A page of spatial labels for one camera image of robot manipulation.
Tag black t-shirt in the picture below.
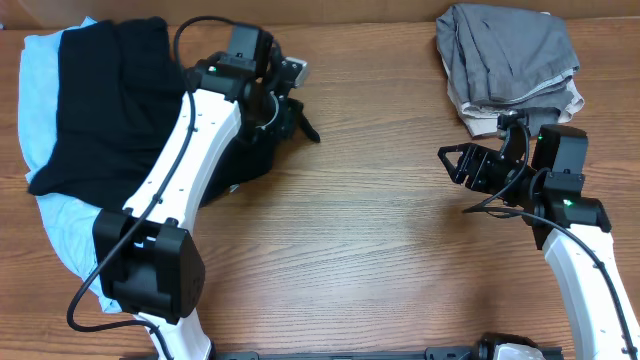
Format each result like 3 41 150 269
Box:
27 16 277 211

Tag folded grey shorts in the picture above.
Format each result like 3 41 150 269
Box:
436 3 580 105

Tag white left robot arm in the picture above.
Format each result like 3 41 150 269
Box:
91 22 319 359

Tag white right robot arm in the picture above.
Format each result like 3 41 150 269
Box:
438 124 639 359

